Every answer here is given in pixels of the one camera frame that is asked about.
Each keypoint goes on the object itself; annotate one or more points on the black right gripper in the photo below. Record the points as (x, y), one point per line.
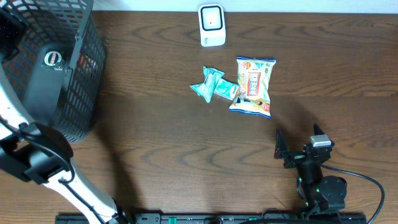
(282, 151)

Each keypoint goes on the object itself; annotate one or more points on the yellow snack bag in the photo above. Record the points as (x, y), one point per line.
(252, 97)

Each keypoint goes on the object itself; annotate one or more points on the green tissue pack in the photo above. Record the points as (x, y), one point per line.
(226, 89)

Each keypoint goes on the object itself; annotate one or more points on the teal snack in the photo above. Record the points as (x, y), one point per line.
(207, 88)

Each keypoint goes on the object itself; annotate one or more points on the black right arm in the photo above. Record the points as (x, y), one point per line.
(321, 193)

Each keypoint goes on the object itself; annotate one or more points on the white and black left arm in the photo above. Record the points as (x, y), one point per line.
(35, 152)

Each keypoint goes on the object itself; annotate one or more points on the white barcode scanner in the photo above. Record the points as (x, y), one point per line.
(212, 25)

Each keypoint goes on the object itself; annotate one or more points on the dark mesh plastic basket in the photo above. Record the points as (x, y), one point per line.
(62, 100)

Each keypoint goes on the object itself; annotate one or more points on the round label dark packet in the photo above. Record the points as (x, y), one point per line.
(53, 60)

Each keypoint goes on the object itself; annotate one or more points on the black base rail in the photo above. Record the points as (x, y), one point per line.
(156, 218)

